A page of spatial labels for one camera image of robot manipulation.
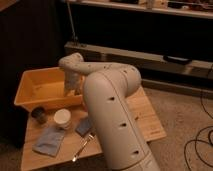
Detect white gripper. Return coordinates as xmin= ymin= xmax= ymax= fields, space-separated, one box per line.
xmin=64 ymin=71 xmax=81 ymax=96

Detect yellow plastic bin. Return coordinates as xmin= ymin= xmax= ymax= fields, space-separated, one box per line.
xmin=14 ymin=67 xmax=82 ymax=112

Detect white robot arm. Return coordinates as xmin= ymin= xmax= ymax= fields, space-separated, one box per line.
xmin=59 ymin=53 xmax=160 ymax=171

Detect white paper cup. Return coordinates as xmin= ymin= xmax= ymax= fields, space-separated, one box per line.
xmin=53 ymin=109 xmax=71 ymax=129

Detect dark small cup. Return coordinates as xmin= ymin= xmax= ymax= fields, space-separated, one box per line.
xmin=31 ymin=107 xmax=47 ymax=124

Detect blue sponge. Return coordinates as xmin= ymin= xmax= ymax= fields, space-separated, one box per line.
xmin=75 ymin=117 xmax=92 ymax=137

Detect small wooden table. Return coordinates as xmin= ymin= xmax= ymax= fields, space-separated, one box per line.
xmin=21 ymin=88 xmax=166 ymax=171

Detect thin metal stand pole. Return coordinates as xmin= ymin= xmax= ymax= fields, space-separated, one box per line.
xmin=66 ymin=0 xmax=78 ymax=45

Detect blue folded cloth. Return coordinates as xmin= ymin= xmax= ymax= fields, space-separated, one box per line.
xmin=32 ymin=126 xmax=65 ymax=157

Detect long grey low bench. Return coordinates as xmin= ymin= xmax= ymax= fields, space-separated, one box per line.
xmin=64 ymin=42 xmax=213 ymax=80

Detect black flat device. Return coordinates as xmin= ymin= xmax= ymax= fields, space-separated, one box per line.
xmin=163 ymin=55 xmax=192 ymax=65

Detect black floor cables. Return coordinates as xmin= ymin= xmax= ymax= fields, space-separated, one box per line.
xmin=183 ymin=63 xmax=213 ymax=171

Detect upper wall shelf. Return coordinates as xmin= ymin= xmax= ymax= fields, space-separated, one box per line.
xmin=62 ymin=0 xmax=213 ymax=19

